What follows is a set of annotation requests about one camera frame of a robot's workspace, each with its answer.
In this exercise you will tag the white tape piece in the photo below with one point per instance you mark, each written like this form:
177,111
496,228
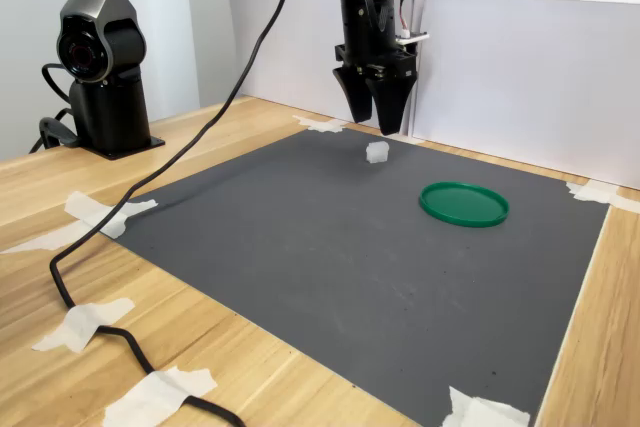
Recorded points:
85,207
145,397
65,337
320,125
590,192
475,412

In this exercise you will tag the white partition box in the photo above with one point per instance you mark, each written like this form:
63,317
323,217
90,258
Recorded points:
525,87
300,47

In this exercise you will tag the small white plastic terminal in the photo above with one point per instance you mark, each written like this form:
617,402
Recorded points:
377,152

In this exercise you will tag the round green lid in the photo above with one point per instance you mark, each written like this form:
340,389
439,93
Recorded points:
465,204

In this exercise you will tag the dark grey mat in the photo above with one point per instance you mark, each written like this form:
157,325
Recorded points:
325,272

